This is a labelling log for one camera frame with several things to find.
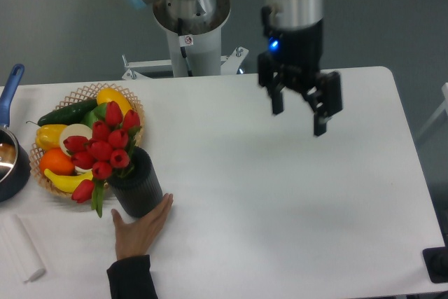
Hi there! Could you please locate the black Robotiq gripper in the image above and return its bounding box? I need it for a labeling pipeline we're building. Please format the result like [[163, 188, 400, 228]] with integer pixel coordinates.
[[258, 20, 342, 137]]

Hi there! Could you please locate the dark grey ribbed vase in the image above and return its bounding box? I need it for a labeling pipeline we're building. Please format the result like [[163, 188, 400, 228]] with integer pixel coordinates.
[[106, 147, 163, 218]]

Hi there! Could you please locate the red tulip bouquet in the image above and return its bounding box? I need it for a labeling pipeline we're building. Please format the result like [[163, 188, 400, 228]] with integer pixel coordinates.
[[63, 101, 141, 217]]

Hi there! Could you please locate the forearm in black sleeve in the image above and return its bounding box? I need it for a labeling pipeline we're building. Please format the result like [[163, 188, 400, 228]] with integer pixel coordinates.
[[106, 255, 158, 299]]

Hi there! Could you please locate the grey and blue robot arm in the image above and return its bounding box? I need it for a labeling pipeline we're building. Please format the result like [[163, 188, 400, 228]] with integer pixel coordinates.
[[128, 0, 343, 136]]

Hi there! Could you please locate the person's bare hand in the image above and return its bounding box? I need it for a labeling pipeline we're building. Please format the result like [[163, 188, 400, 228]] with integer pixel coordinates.
[[111, 193, 174, 260]]

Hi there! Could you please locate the yellow squash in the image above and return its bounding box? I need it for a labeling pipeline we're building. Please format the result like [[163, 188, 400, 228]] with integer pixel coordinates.
[[96, 88, 132, 115]]

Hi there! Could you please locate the green leafy vegetable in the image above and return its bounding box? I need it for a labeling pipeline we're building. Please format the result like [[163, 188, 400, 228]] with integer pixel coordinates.
[[80, 103, 107, 129]]

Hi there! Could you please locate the woven wicker basket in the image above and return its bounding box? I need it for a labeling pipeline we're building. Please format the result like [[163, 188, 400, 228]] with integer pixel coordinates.
[[29, 83, 144, 198]]

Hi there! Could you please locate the black device at table edge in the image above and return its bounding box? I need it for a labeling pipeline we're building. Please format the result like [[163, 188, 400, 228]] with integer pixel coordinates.
[[422, 246, 448, 284]]

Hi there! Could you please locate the green cucumber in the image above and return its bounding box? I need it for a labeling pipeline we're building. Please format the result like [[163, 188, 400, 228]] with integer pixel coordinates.
[[37, 99, 97, 127]]

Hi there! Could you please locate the white round radish slice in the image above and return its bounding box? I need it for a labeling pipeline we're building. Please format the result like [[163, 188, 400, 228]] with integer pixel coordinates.
[[59, 123, 92, 156]]

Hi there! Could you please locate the yellow banana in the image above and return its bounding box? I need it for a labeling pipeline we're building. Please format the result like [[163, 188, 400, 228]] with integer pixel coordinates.
[[44, 169, 93, 193]]

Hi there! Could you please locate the orange fruit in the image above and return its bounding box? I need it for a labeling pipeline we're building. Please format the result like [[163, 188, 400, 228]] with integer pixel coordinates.
[[39, 148, 75, 176]]

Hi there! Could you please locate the yellow bell pepper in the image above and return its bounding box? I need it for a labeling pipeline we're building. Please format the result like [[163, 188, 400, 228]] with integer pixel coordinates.
[[35, 124, 67, 151]]

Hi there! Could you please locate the white folded cloth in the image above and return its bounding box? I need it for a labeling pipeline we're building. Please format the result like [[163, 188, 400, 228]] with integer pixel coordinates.
[[1, 214, 46, 283]]

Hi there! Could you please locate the white metal base frame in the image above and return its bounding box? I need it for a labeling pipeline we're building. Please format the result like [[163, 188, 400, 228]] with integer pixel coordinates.
[[121, 46, 249, 81]]

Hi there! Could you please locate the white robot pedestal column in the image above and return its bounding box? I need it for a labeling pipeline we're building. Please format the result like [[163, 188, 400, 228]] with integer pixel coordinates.
[[165, 29, 221, 77]]

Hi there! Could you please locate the white furniture frame right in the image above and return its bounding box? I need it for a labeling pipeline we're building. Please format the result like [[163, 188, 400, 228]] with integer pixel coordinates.
[[415, 83, 447, 144]]

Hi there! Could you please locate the blue handled dark saucepan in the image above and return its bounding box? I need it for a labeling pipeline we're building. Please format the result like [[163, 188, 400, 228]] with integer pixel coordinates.
[[1, 64, 30, 202]]

